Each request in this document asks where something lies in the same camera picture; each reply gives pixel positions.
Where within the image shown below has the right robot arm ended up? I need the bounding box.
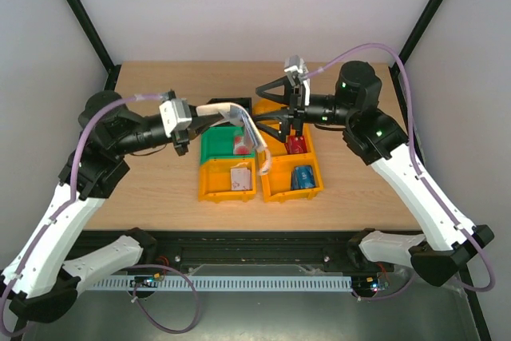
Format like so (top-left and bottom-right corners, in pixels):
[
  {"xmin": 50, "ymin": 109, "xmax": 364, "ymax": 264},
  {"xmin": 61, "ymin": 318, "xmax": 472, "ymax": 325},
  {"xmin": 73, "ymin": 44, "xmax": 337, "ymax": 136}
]
[{"xmin": 255, "ymin": 56, "xmax": 494, "ymax": 287}]

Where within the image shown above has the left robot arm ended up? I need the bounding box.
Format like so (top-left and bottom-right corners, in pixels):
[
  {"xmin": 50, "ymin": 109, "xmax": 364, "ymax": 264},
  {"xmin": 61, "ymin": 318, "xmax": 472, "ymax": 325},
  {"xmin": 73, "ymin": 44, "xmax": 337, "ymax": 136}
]
[{"xmin": 1, "ymin": 91, "xmax": 232, "ymax": 323}]

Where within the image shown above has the red white card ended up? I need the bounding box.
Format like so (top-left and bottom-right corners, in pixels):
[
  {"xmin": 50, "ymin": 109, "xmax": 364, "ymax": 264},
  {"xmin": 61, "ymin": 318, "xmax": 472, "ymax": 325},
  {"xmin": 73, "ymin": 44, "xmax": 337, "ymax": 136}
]
[{"xmin": 232, "ymin": 136, "xmax": 252, "ymax": 157}]

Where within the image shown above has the blue card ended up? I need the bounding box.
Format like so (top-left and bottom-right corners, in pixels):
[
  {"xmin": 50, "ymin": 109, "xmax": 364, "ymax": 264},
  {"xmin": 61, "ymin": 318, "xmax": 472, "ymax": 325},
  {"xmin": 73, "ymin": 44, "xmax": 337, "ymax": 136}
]
[{"xmin": 291, "ymin": 165, "xmax": 316, "ymax": 190}]

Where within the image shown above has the yellow bin middle right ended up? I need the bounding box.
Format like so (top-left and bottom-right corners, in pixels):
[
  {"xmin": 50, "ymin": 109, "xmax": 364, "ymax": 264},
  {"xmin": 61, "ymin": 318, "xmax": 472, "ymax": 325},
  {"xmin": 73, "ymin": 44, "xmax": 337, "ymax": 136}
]
[{"xmin": 261, "ymin": 125, "xmax": 315, "ymax": 157}]

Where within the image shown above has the yellow bin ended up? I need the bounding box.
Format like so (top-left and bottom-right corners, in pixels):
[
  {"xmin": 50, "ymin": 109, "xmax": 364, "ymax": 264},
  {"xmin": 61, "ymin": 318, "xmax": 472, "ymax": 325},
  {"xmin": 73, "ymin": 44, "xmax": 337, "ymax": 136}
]
[
  {"xmin": 261, "ymin": 153, "xmax": 324, "ymax": 203},
  {"xmin": 261, "ymin": 125, "xmax": 315, "ymax": 157},
  {"xmin": 252, "ymin": 99, "xmax": 287, "ymax": 116},
  {"xmin": 198, "ymin": 157, "xmax": 257, "ymax": 203}
]

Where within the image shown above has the green bin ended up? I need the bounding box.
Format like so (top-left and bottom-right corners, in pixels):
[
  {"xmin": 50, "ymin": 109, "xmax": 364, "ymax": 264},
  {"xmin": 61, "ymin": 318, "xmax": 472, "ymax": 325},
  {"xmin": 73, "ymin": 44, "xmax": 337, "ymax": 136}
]
[{"xmin": 200, "ymin": 125, "xmax": 255, "ymax": 165}]

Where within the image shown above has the yellow bin back right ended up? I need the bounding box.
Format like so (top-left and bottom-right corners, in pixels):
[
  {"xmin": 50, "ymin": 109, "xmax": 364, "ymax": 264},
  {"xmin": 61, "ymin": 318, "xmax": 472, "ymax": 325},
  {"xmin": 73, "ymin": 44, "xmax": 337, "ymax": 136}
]
[{"xmin": 252, "ymin": 99, "xmax": 287, "ymax": 116}]

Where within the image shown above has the black bin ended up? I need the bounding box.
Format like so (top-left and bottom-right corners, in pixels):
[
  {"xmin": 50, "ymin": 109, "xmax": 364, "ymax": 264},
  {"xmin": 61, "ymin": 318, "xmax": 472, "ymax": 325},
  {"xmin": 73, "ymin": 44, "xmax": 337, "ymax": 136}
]
[{"xmin": 208, "ymin": 97, "xmax": 252, "ymax": 109}]

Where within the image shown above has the yellow bin front right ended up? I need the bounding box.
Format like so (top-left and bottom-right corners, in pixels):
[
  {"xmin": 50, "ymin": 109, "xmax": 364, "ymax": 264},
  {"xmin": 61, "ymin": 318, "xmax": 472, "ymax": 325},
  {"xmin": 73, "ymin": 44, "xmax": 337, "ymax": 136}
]
[{"xmin": 261, "ymin": 153, "xmax": 324, "ymax": 203}]

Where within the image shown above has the yellow bin front left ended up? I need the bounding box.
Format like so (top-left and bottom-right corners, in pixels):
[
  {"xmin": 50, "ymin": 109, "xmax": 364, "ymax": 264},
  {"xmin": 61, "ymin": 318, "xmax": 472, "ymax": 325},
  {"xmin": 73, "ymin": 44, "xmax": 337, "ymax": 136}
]
[{"xmin": 198, "ymin": 157, "xmax": 257, "ymax": 203}]

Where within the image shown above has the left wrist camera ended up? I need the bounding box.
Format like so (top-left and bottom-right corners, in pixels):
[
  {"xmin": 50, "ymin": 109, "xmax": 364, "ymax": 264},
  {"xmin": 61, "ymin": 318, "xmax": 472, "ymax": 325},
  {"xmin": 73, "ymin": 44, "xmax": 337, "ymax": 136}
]
[{"xmin": 159, "ymin": 98, "xmax": 192, "ymax": 137}]

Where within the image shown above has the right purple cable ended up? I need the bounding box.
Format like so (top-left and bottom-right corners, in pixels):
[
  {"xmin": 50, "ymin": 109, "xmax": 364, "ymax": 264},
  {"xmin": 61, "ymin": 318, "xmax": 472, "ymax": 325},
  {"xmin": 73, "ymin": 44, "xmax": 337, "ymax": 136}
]
[{"xmin": 297, "ymin": 42, "xmax": 497, "ymax": 303}]

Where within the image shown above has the black aluminium frame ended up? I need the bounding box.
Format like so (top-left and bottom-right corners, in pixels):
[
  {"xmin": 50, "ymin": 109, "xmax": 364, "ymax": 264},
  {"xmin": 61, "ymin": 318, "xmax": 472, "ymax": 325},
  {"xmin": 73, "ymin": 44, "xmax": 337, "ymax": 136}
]
[{"xmin": 11, "ymin": 0, "xmax": 511, "ymax": 341}]

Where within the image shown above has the grey cable duct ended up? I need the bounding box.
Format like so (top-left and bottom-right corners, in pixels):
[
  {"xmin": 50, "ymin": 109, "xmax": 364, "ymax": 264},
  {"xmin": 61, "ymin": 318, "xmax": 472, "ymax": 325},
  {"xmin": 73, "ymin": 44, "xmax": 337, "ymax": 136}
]
[{"xmin": 89, "ymin": 276, "xmax": 352, "ymax": 292}]

